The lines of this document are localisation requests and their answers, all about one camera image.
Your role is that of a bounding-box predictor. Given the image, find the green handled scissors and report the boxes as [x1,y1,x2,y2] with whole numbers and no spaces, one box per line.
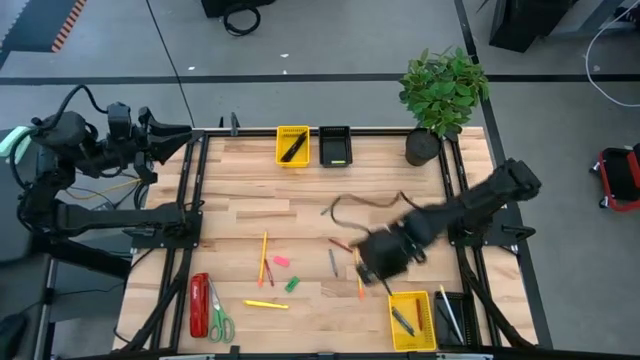
[207,278,236,344]

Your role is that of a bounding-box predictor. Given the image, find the black orange foam mat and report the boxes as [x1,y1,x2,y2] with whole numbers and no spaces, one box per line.
[0,0,89,54]

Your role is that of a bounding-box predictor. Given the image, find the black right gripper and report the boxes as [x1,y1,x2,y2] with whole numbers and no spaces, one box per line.
[356,224,428,297]

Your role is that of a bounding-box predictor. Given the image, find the black aluminium table frame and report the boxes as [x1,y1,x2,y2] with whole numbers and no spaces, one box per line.
[119,127,539,354]

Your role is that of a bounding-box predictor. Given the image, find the black stand beam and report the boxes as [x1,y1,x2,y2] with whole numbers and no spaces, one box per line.
[30,234,132,280]

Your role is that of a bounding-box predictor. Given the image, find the white cable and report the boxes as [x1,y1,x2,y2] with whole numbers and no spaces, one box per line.
[583,0,640,109]

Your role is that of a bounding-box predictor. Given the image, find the black plastic bin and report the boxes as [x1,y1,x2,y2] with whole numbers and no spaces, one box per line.
[318,125,354,169]
[432,290,482,350]

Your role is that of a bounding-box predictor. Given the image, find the black cabinet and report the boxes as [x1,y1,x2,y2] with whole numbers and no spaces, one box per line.
[488,0,576,54]

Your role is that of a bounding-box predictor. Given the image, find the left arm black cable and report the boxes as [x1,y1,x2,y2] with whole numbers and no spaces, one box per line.
[49,83,109,121]

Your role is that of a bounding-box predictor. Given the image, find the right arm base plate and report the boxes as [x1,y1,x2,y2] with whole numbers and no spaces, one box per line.
[445,204,537,249]

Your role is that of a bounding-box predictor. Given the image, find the red stapler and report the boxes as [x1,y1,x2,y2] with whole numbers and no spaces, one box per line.
[189,272,210,339]

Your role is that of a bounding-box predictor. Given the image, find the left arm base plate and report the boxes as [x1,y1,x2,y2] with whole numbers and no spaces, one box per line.
[130,208,205,250]

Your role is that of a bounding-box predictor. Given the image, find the orange cable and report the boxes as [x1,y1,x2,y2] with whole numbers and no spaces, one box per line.
[64,178,135,201]

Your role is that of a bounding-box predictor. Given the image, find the coiled black cable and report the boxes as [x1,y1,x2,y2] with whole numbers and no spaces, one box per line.
[222,2,262,37]

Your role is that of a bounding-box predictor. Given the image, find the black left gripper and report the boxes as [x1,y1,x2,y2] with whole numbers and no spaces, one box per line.
[102,107,195,174]

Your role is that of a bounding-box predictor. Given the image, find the right arm sleeved cable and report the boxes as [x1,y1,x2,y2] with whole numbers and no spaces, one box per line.
[327,191,426,236]

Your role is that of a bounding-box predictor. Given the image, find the yellow pencil orange tip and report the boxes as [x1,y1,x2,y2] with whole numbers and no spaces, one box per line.
[257,230,269,289]
[352,247,366,301]

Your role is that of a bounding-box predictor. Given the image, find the yellow plastic bin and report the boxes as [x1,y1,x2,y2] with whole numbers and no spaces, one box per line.
[388,290,438,353]
[274,124,311,169]

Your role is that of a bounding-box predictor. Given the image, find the black side table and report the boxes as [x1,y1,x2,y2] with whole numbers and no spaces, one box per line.
[0,123,56,264]

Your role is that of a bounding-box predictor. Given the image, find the black box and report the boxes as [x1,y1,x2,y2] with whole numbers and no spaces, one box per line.
[200,0,277,19]

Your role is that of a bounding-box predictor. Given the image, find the yellow highlighter pen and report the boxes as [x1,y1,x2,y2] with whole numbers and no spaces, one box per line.
[242,299,290,310]

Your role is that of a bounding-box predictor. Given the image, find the red and black cart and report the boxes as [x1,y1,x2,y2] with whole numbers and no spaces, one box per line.
[592,143,640,213]

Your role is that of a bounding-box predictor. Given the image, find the mint green stapler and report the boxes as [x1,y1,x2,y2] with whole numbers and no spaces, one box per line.
[0,125,31,164]

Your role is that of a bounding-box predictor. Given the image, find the potted green plant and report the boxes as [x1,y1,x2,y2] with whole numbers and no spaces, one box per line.
[398,45,490,167]

